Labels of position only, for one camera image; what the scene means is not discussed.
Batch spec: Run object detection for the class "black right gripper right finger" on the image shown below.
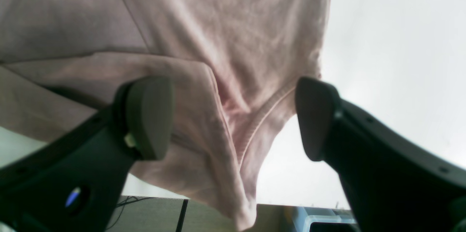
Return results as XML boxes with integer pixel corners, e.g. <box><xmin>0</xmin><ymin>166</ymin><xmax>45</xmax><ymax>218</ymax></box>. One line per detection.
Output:
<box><xmin>295</xmin><ymin>76</ymin><xmax>466</xmax><ymax>232</ymax></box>

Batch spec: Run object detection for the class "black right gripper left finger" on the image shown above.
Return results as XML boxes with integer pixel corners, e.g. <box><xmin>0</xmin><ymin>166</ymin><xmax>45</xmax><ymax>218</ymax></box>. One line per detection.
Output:
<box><xmin>0</xmin><ymin>76</ymin><xmax>175</xmax><ymax>232</ymax></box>

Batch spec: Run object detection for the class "clear plastic storage box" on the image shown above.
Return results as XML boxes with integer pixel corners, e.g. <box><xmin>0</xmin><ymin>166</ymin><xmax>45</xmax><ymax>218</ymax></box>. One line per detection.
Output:
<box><xmin>289</xmin><ymin>207</ymin><xmax>360</xmax><ymax>232</ymax></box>

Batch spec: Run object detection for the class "dusty pink T-shirt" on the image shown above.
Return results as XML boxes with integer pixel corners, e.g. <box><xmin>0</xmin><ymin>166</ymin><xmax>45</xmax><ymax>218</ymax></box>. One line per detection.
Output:
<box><xmin>0</xmin><ymin>0</ymin><xmax>331</xmax><ymax>231</ymax></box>

